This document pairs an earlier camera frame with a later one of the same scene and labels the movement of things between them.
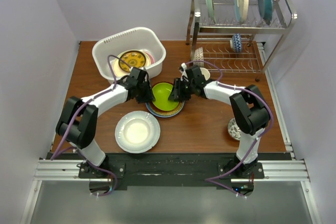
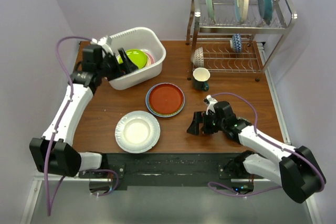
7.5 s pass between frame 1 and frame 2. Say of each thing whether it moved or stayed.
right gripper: moved
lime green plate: moved
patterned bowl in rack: stayed
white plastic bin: stayed
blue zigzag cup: stayed
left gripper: moved
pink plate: stayed
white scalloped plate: stayed
